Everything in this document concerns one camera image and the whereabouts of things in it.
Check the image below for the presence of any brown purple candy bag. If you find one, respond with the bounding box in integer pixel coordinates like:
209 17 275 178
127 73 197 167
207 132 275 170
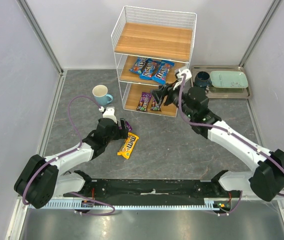
125 121 133 132

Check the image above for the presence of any light blue candy bag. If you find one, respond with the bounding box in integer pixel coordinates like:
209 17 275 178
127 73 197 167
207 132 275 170
151 60 175 85
139 58 161 80

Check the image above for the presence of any yellow candy bag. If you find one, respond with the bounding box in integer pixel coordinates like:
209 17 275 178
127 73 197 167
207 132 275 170
117 132 139 160

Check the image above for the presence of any dark blue candy bag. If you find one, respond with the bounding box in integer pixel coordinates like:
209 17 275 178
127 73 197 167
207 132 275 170
129 56 148 75

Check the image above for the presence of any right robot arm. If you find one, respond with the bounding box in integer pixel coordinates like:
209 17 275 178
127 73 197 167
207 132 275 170
151 82 284 202

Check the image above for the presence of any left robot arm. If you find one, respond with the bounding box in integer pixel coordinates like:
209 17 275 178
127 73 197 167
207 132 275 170
14 118 129 209

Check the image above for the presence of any dark blue cup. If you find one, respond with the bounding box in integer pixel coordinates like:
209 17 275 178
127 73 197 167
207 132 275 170
194 71 212 88

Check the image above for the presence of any light blue mug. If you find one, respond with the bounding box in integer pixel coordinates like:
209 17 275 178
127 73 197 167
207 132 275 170
92 84 114 106

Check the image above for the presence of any metal serving tray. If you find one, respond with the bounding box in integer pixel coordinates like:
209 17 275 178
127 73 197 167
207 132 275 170
190 66 251 99

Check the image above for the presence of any mint green divided plate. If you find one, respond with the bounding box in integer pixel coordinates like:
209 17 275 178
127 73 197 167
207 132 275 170
209 70 249 89

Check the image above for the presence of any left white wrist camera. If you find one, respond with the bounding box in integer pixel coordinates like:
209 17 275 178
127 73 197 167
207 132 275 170
98 106 118 124

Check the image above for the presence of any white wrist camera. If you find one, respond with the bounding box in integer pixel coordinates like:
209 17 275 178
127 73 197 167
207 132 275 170
173 66 192 90
98 106 118 124

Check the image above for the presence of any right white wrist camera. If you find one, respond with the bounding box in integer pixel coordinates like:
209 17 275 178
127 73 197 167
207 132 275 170
173 66 192 90

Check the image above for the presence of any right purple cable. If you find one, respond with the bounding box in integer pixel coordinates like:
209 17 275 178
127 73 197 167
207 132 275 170
178 74 284 216

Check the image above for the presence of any purple cable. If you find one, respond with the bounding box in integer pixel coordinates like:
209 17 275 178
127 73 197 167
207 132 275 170
21 96 116 216
178 74 284 216

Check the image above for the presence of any white wire wooden shelf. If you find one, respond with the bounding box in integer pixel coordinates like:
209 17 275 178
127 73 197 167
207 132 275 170
111 5 197 117

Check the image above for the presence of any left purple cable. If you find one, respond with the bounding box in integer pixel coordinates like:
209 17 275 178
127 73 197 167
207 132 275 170
21 96 116 216

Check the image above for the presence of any grey slotted cable duct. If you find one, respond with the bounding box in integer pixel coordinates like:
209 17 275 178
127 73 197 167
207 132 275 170
43 197 232 210

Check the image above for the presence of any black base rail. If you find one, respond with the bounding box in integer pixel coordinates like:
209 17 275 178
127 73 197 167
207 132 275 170
63 177 240 206

